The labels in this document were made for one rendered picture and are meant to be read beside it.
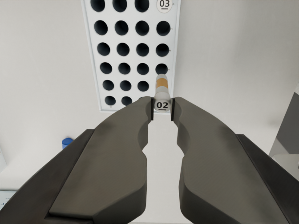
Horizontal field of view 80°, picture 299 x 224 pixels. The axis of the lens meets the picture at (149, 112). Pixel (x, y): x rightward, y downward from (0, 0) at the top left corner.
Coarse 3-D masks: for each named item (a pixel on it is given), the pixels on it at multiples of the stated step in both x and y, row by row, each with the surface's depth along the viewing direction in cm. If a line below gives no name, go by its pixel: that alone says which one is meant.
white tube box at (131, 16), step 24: (96, 0) 17; (120, 0) 18; (144, 0) 18; (96, 24) 17; (120, 24) 19; (144, 24) 19; (168, 24) 19; (96, 48) 17; (120, 48) 19; (144, 48) 20; (168, 48) 18; (96, 72) 19; (120, 72) 19; (144, 72) 19; (168, 72) 18; (120, 96) 20
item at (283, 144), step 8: (296, 96) 78; (296, 104) 74; (288, 112) 72; (296, 112) 71; (288, 120) 69; (296, 120) 68; (280, 128) 67; (288, 128) 66; (296, 128) 65; (280, 136) 65; (288, 136) 63; (296, 136) 62; (280, 144) 63; (288, 144) 61; (296, 144) 60; (272, 152) 72; (280, 152) 64; (288, 152) 59; (296, 152) 58
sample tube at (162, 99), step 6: (156, 78) 16; (162, 78) 15; (156, 84) 14; (162, 84) 14; (168, 84) 15; (156, 90) 13; (162, 90) 13; (168, 90) 13; (156, 96) 12; (162, 96) 12; (168, 96) 12; (156, 102) 12; (162, 102) 12; (168, 102) 12; (156, 108) 12; (162, 108) 12; (168, 108) 12
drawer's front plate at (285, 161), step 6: (276, 156) 20; (282, 156) 20; (288, 156) 20; (294, 156) 20; (282, 162) 19; (288, 162) 19; (294, 162) 19; (288, 168) 19; (294, 168) 18; (294, 174) 18
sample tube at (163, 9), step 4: (160, 0) 14; (164, 0) 14; (168, 0) 14; (160, 4) 14; (164, 4) 14; (168, 4) 14; (172, 4) 14; (160, 8) 14; (164, 8) 14; (168, 8) 14; (164, 12) 14
